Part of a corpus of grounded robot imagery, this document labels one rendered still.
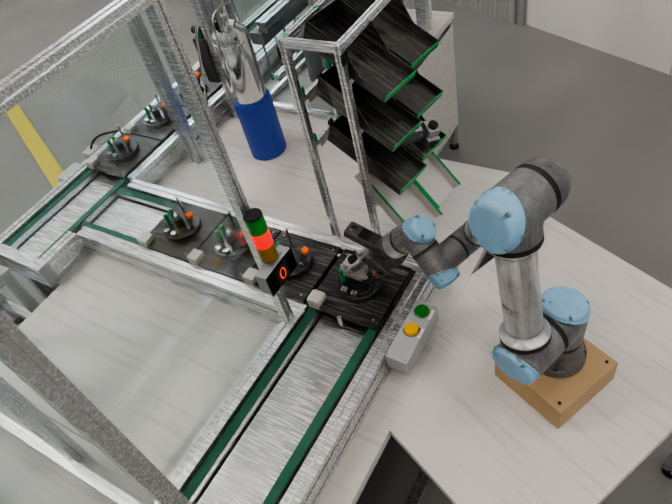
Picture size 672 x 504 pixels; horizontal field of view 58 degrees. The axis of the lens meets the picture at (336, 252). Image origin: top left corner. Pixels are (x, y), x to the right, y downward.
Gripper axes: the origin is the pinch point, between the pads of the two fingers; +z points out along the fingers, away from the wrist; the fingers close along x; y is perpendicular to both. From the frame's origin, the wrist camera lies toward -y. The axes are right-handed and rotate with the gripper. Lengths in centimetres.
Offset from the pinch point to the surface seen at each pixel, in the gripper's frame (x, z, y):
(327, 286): -4.1, 13.5, 0.7
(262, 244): -21.0, -12.1, -24.8
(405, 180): 25.6, -13.7, -3.7
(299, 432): -47, 7, 16
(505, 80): 259, 108, 42
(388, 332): -11.3, -2.3, 19.8
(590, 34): 311, 73, 65
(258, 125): 54, 54, -52
